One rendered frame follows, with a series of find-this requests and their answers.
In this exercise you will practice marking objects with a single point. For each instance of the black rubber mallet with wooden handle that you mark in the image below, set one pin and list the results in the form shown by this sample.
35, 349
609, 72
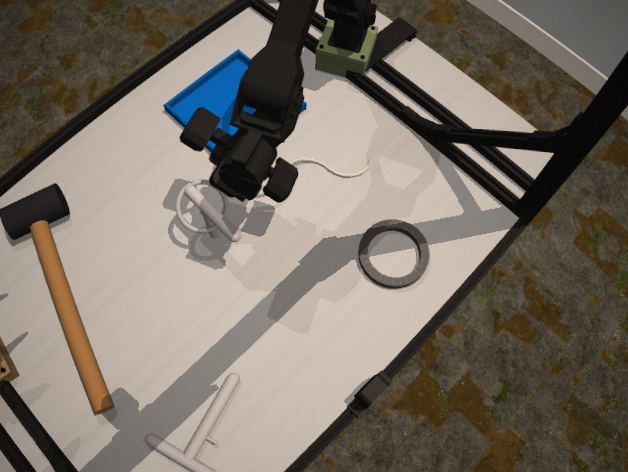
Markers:
33, 214

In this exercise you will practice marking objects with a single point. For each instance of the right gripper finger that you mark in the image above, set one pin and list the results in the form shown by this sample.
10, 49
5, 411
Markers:
212, 159

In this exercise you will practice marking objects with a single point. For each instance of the white rounded cylinder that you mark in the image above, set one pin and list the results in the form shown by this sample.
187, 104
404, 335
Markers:
212, 213

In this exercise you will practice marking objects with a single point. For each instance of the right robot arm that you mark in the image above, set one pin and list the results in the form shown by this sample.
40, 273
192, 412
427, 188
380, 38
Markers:
272, 85

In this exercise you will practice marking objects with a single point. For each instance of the blue square tray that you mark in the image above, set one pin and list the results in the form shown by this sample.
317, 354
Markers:
216, 91

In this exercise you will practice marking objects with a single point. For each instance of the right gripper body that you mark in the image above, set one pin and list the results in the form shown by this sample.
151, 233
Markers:
202, 127

